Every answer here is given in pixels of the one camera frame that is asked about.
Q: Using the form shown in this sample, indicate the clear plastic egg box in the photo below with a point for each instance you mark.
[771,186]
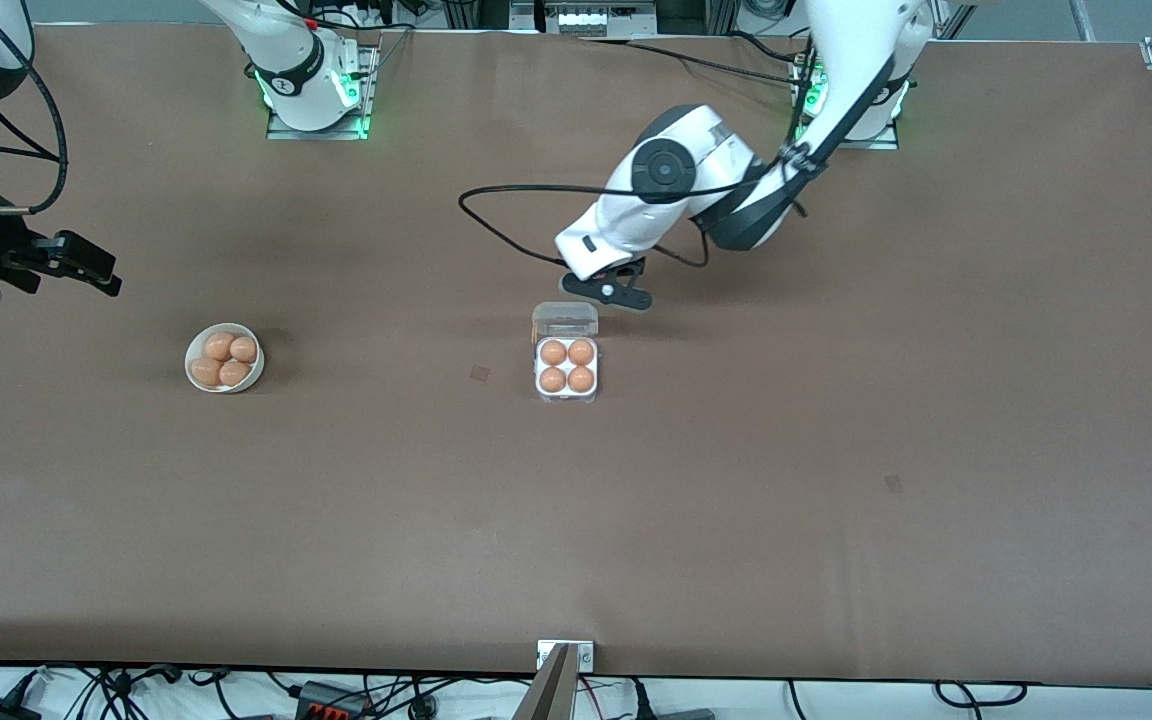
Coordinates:
[566,320]

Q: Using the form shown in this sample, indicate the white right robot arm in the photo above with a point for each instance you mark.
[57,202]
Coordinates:
[286,60]

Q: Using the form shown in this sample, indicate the white bowl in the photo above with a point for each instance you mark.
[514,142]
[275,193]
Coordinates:
[254,378]

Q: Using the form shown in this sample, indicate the white power strip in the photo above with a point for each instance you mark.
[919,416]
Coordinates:
[596,18]

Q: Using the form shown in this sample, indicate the black plug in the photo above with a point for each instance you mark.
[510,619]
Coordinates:
[640,702]

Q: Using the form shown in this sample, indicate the black orange connector block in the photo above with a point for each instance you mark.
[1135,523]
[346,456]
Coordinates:
[331,703]

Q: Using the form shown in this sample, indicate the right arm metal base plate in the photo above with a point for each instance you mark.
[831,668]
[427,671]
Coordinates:
[317,132]

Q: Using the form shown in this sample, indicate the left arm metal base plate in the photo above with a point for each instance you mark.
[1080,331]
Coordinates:
[881,142]

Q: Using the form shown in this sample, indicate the small metal clamp bracket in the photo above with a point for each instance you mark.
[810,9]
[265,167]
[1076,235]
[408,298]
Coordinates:
[586,656]

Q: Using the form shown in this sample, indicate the grey camera pole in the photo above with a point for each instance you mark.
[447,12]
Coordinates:
[548,695]

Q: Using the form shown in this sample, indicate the grey slanted post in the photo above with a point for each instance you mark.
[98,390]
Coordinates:
[1083,20]

